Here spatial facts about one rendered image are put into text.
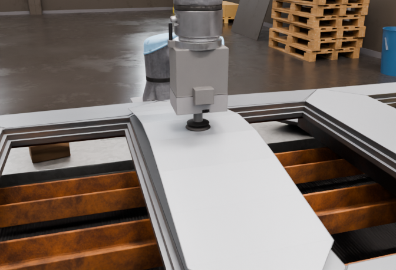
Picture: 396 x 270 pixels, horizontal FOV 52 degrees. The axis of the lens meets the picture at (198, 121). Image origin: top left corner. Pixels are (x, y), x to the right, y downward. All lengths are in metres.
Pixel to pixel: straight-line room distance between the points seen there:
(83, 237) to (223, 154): 0.32
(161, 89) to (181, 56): 0.75
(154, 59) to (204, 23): 0.74
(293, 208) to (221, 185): 0.10
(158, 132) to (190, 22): 0.19
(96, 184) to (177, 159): 0.40
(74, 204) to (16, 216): 0.11
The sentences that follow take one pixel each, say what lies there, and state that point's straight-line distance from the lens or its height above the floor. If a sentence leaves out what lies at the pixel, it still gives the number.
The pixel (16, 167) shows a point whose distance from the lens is 1.18.
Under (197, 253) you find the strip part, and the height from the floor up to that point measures 0.87.
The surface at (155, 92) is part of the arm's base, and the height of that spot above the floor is 0.78.
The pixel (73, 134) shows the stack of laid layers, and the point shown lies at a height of 0.83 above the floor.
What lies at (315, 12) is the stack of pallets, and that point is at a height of 0.64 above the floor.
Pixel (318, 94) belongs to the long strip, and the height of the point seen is 0.85.
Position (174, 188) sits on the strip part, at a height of 0.89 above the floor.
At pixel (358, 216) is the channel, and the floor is 0.71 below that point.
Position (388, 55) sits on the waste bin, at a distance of 5.18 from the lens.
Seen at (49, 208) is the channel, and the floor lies 0.70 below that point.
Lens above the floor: 1.17
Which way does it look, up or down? 21 degrees down
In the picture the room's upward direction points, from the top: straight up
